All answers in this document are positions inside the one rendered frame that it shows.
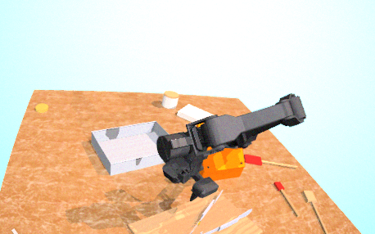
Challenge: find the grey cylinder with yellow top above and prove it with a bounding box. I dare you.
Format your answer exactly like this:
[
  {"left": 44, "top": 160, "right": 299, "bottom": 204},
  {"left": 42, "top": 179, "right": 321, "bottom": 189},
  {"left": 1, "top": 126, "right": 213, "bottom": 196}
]
[{"left": 161, "top": 90, "right": 179, "bottom": 109}]

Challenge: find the white flat rectangular block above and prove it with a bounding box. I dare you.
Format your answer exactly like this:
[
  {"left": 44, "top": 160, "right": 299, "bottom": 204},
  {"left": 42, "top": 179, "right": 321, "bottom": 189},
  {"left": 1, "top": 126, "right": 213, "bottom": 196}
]
[{"left": 177, "top": 104, "right": 213, "bottom": 122}]

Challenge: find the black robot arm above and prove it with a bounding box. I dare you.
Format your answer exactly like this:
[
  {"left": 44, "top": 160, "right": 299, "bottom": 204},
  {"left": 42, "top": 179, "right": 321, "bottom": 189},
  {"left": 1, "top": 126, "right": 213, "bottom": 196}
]
[{"left": 156, "top": 93, "right": 306, "bottom": 184}]

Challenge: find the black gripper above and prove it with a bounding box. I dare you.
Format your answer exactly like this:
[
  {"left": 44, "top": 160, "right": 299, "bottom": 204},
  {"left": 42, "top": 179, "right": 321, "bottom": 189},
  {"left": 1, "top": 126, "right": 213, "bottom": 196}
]
[{"left": 183, "top": 154, "right": 219, "bottom": 201}]

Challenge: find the yellow flat disc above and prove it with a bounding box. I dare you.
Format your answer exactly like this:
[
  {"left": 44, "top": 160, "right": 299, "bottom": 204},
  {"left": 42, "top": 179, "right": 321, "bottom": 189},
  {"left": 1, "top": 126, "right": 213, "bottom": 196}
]
[{"left": 35, "top": 103, "right": 48, "bottom": 113}]

